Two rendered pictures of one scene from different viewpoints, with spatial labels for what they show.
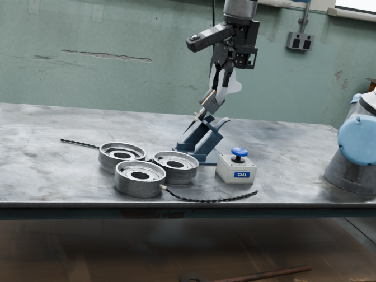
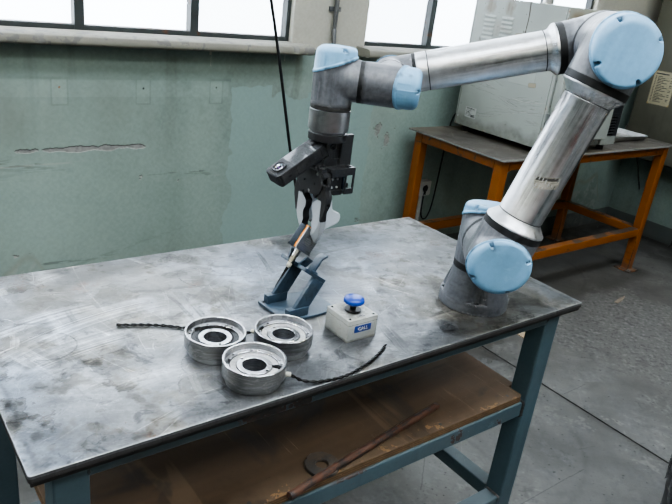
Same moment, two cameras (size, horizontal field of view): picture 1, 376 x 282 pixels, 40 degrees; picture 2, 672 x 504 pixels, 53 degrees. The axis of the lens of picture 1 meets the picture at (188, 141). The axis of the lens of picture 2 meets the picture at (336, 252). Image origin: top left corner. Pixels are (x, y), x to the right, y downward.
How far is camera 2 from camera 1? 31 cm
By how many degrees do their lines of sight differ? 16
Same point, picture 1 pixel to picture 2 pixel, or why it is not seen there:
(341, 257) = (461, 381)
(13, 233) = not seen: hidden behind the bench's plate
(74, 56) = (35, 156)
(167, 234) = not seen: hidden behind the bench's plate
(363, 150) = (499, 278)
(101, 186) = (209, 390)
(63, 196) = (172, 420)
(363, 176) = (489, 297)
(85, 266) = (185, 481)
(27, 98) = not seen: outside the picture
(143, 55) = (132, 139)
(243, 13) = (336, 129)
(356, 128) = (490, 256)
